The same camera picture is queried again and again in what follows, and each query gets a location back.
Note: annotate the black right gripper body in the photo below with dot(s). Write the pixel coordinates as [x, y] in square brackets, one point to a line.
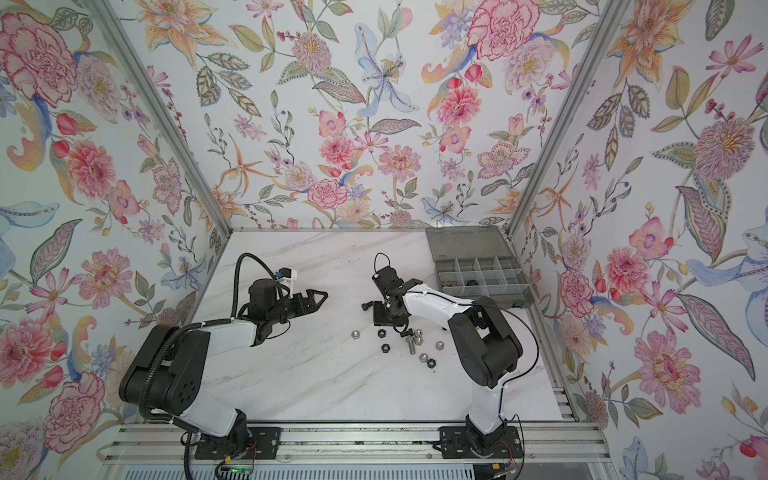
[383, 315]

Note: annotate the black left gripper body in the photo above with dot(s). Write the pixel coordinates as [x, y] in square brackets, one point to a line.
[283, 311]

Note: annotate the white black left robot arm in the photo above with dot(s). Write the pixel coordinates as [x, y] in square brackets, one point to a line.
[165, 379]

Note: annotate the silver bolt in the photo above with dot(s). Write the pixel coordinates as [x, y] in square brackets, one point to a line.
[411, 345]

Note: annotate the grey plastic organizer box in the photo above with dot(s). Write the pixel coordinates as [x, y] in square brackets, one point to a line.
[476, 261]

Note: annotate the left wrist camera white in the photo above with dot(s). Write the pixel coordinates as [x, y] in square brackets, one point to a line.
[287, 276]

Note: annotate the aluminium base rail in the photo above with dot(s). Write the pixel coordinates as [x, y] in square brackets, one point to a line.
[361, 443]

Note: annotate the aluminium corner post left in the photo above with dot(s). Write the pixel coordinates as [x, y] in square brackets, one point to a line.
[104, 16]

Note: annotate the aluminium corner post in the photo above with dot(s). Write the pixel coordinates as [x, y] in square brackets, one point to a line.
[607, 26]
[104, 16]

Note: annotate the aluminium corner post right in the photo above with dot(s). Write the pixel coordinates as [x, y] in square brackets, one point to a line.
[607, 26]

